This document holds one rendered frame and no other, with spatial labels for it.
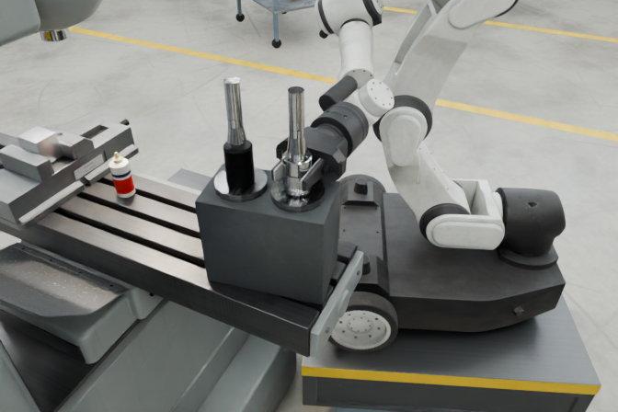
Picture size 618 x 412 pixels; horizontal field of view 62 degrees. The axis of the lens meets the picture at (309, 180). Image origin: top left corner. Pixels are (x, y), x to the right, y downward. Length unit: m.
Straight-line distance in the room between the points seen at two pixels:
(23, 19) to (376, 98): 0.56
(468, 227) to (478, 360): 0.37
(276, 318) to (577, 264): 1.84
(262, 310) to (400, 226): 0.78
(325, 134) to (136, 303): 0.55
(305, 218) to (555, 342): 1.02
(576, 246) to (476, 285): 1.21
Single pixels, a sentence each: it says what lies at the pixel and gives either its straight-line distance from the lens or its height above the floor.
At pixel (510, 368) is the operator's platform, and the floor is 0.40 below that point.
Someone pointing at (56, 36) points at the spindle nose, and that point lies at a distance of 1.02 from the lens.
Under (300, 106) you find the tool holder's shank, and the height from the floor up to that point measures 1.26.
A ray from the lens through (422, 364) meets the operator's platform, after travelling 1.49.
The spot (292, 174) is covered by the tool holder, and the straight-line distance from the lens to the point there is 0.79.
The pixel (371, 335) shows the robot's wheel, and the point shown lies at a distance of 1.45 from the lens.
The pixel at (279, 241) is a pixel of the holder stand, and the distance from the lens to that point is 0.84.
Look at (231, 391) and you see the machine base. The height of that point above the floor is 0.20.
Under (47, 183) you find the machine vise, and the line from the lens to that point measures 1.23.
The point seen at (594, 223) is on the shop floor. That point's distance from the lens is 2.82.
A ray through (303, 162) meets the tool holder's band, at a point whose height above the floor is 1.17.
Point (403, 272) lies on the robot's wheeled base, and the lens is 1.47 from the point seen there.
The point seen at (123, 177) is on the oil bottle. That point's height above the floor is 0.96.
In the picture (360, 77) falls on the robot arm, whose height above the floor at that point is 1.18.
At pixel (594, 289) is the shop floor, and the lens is 2.47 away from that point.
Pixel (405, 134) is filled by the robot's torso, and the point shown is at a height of 0.99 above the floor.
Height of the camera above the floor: 1.61
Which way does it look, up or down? 36 degrees down
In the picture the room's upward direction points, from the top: straight up
